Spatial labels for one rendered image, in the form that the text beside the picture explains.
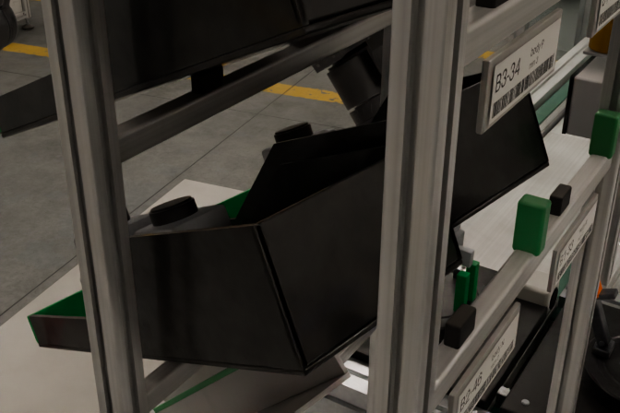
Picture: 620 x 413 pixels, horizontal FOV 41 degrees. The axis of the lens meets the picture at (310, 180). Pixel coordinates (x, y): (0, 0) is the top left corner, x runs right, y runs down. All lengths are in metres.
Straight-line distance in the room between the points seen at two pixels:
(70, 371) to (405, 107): 0.89
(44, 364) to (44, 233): 2.08
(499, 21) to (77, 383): 0.87
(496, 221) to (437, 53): 1.06
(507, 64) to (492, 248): 0.93
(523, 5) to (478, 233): 0.95
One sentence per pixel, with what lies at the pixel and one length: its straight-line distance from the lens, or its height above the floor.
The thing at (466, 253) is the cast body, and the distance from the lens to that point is 0.95.
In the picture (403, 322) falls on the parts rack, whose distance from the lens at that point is 0.33.
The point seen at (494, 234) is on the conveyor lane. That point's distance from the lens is 1.29.
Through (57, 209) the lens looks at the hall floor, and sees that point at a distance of 3.36.
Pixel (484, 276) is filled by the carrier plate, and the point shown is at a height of 0.97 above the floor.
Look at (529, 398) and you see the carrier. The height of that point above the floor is 0.97.
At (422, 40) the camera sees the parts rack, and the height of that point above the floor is 1.47.
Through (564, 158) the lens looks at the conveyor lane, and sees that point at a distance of 1.57.
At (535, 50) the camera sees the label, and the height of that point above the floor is 1.45.
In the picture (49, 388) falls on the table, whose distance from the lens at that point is 1.11.
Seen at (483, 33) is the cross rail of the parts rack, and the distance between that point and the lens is 0.32.
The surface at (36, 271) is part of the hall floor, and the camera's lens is 3.00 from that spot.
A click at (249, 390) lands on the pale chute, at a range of 0.67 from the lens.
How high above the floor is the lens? 1.56
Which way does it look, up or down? 27 degrees down
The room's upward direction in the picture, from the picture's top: straight up
